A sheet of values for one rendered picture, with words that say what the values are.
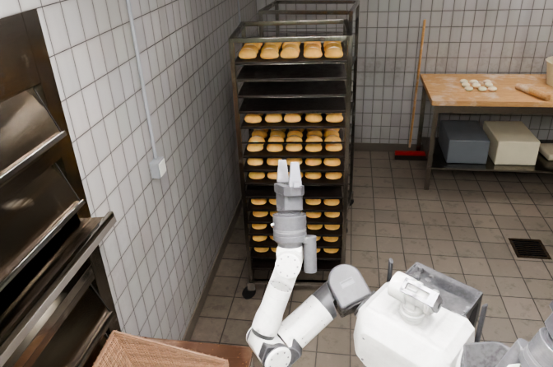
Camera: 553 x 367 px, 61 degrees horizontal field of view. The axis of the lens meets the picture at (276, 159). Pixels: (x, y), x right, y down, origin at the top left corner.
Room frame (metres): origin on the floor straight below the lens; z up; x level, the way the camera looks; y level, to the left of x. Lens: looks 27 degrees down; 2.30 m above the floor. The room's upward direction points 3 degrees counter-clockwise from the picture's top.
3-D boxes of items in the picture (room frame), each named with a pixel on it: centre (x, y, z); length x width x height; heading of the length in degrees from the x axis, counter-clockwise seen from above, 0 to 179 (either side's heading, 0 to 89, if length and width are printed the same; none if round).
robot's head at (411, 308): (0.87, -0.32, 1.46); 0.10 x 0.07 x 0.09; 46
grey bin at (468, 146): (4.07, -1.81, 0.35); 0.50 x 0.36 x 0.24; 170
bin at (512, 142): (4.00, -2.23, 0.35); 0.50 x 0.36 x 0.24; 172
